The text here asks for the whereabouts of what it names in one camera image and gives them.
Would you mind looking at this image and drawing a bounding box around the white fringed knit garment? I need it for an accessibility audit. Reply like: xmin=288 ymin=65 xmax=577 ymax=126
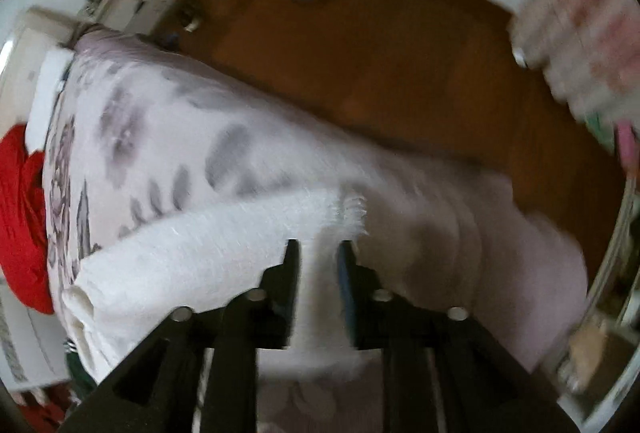
xmin=62 ymin=187 xmax=370 ymax=381

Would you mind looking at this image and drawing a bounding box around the dark green striped garment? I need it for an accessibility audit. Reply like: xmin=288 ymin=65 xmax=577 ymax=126
xmin=63 ymin=339 xmax=98 ymax=401

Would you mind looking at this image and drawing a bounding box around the red garment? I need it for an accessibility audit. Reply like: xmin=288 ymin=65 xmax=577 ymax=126
xmin=0 ymin=124 xmax=54 ymax=315

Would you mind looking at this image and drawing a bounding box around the pink floral plush blanket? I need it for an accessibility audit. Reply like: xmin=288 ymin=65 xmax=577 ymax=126
xmin=43 ymin=30 xmax=588 ymax=432

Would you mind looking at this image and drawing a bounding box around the white shelf unit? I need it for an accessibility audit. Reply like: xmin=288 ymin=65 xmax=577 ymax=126
xmin=0 ymin=7 xmax=77 ymax=136

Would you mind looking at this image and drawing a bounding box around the floral curtain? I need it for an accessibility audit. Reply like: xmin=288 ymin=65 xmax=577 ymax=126
xmin=509 ymin=0 xmax=639 ymax=150

